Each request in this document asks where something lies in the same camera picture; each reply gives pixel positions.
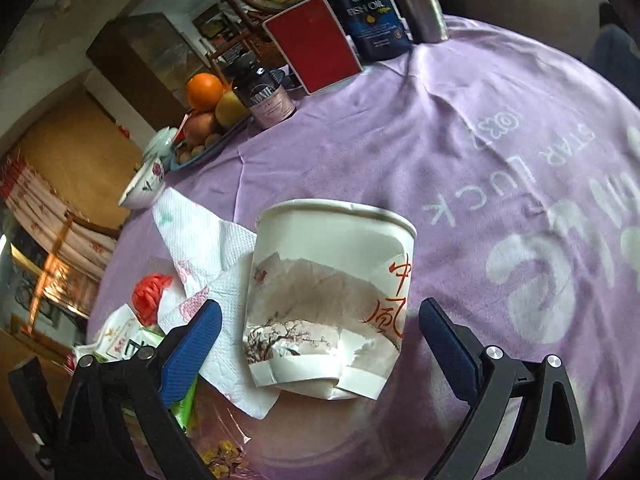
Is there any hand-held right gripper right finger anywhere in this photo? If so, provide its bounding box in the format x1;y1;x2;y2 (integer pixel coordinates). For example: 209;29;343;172
419;298;588;480

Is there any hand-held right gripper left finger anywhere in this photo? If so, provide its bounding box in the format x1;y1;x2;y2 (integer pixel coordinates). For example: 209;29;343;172
60;299;223;480

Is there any green wrapper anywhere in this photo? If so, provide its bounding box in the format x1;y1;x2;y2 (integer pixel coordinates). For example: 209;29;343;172
170;379;201;433

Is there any red foam fruit net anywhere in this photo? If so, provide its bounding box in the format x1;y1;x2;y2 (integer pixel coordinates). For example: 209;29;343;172
131;272;173;327

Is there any clear floral cellophane bag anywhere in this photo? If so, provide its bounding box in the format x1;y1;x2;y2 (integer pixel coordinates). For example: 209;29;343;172
187;385;351;480

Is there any white pink-printed paper napkin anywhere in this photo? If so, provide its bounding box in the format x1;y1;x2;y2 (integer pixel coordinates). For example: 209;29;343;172
151;187;281;420

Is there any crushed printed paper cup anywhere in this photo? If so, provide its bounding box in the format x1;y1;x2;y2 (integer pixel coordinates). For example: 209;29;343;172
241;199;417;401

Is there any white snack packet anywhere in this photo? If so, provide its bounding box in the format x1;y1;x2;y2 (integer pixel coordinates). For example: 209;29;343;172
75;305;151;363

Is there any white floral bowl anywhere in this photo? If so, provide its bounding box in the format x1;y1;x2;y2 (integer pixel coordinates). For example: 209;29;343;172
118;157;167;209

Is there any white lidded bowl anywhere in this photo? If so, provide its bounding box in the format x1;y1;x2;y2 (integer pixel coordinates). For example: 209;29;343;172
141;127;178;163

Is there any floral door curtain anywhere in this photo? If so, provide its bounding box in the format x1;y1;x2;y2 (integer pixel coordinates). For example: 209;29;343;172
2;155;126;271

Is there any purple printed tablecloth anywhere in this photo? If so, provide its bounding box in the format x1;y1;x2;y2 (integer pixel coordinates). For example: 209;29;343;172
85;12;640;480

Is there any blue fruit plate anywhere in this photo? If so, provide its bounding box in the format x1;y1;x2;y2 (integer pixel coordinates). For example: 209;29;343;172
169;67;287;172

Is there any red apple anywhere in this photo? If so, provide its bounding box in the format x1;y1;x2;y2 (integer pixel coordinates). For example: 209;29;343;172
184;111;221;146

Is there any yellow pear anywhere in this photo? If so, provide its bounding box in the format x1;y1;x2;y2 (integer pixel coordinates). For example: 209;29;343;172
215;91;252;128

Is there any orange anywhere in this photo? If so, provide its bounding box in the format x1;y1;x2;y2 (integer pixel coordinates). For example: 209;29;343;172
186;73;224;112

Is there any dark bottle with pink label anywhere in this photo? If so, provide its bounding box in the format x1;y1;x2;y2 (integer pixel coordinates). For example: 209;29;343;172
227;52;297;130

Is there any wooden glass-door cabinet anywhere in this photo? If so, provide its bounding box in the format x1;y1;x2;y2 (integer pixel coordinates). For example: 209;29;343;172
86;12;201;111

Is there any red box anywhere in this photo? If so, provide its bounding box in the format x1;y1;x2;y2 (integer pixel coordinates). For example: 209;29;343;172
262;0;365;96

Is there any blue supplement bottle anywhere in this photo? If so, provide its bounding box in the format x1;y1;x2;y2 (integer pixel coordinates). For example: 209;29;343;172
329;0;415;61

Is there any stainless steel bottle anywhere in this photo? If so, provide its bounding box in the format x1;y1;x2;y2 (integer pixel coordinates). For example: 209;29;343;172
387;0;450;45

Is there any blue seat cushion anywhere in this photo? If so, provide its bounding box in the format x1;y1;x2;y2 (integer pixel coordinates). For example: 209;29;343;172
596;22;640;78

